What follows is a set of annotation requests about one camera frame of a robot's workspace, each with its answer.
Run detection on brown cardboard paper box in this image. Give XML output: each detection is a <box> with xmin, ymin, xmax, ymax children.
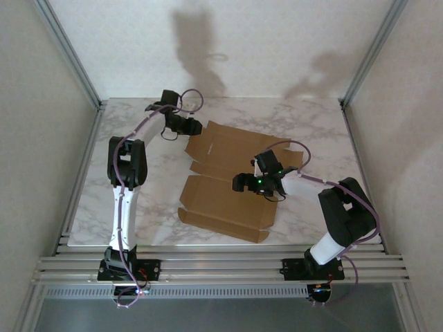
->
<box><xmin>177</xmin><ymin>120</ymin><xmax>305</xmax><ymax>245</ymax></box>

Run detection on aluminium mounting rails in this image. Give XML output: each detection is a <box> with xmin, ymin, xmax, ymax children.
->
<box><xmin>33</xmin><ymin>243</ymin><xmax>413</xmax><ymax>286</ymax></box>

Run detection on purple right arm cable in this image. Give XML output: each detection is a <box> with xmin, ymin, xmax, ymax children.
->
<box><xmin>254</xmin><ymin>140</ymin><xmax>381</xmax><ymax>308</ymax></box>

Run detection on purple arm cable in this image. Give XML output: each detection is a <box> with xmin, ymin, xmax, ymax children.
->
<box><xmin>254</xmin><ymin>140</ymin><xmax>381</xmax><ymax>308</ymax></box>
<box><xmin>109</xmin><ymin>88</ymin><xmax>206</xmax><ymax>311</ymax></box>

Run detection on aluminium side rail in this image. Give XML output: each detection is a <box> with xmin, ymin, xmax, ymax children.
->
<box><xmin>53</xmin><ymin>103</ymin><xmax>105</xmax><ymax>250</ymax></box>
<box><xmin>341</xmin><ymin>103</ymin><xmax>388</xmax><ymax>250</ymax></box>

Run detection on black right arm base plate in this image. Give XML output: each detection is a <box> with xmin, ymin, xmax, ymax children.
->
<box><xmin>282</xmin><ymin>257</ymin><xmax>345</xmax><ymax>281</ymax></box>

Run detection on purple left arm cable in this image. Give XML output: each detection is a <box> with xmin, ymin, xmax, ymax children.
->
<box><xmin>109</xmin><ymin>88</ymin><xmax>206</xmax><ymax>311</ymax></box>

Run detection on aluminium frame post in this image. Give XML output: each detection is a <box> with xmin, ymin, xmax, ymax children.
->
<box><xmin>338</xmin><ymin>0</ymin><xmax>411</xmax><ymax>110</ymax></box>
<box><xmin>33</xmin><ymin>0</ymin><xmax>103</xmax><ymax>111</ymax></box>

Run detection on grey slotted cable duct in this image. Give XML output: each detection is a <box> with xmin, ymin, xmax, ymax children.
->
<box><xmin>43</xmin><ymin>285</ymin><xmax>309</xmax><ymax>300</ymax></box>

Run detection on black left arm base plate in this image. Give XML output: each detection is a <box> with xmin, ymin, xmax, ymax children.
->
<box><xmin>97</xmin><ymin>257</ymin><xmax>162</xmax><ymax>282</ymax></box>

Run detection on aluminium frame leg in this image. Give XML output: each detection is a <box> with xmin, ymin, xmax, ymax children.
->
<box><xmin>393</xmin><ymin>284</ymin><xmax>426</xmax><ymax>332</ymax></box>
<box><xmin>13</xmin><ymin>286</ymin><xmax>39</xmax><ymax>332</ymax></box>

